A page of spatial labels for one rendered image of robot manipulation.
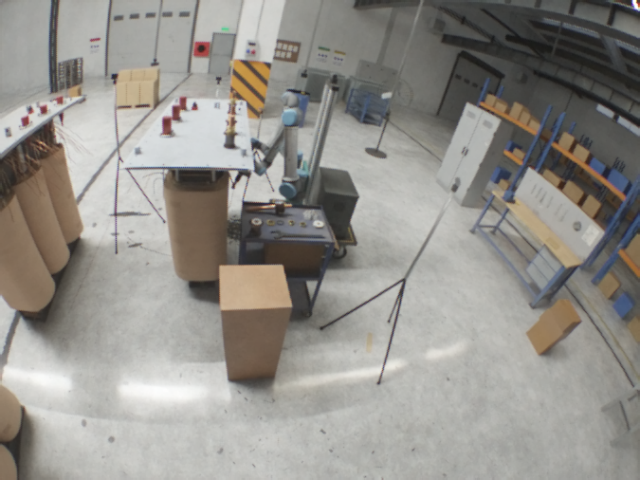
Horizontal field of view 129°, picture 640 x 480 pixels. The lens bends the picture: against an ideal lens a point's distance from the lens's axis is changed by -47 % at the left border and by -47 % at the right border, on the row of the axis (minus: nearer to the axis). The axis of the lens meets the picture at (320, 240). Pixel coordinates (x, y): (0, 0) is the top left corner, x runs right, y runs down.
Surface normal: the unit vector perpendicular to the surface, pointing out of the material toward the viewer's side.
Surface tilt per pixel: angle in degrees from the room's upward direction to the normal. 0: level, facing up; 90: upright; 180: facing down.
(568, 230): 90
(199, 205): 90
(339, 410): 0
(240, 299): 0
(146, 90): 90
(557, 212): 90
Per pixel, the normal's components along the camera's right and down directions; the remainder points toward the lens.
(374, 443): 0.22, -0.76
